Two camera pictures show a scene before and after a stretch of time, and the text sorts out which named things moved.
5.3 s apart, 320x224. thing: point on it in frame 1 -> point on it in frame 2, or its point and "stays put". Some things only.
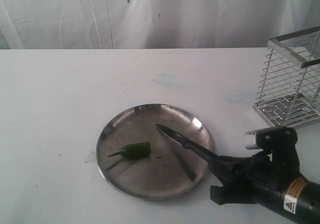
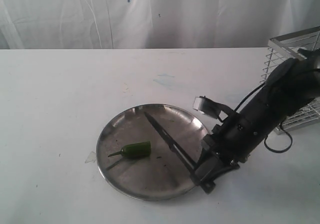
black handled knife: x=180 y=139 -> x=173 y=143
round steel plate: x=138 y=159 stays put
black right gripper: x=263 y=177 -> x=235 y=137
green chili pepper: x=135 y=150 stays put
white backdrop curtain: x=120 y=16 stays put
